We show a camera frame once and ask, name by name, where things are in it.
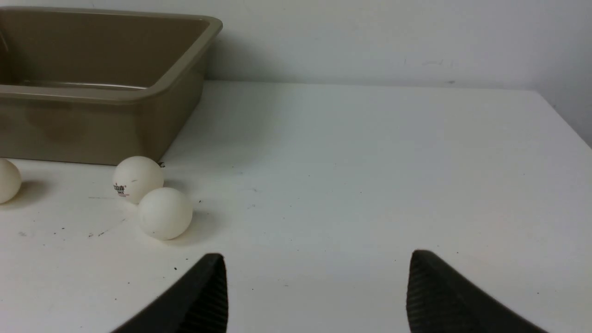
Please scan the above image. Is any white ball with red logo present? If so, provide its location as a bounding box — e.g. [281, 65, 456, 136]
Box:
[0, 158, 23, 204]

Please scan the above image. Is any tan plastic bin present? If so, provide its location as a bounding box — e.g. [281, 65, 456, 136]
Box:
[0, 6, 223, 165]

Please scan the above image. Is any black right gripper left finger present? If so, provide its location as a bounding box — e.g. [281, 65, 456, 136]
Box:
[114, 253, 229, 333]

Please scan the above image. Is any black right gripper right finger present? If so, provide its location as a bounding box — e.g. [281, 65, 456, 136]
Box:
[406, 249, 544, 333]

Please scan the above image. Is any plain white ball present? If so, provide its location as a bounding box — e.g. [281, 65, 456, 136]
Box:
[137, 187, 194, 241]

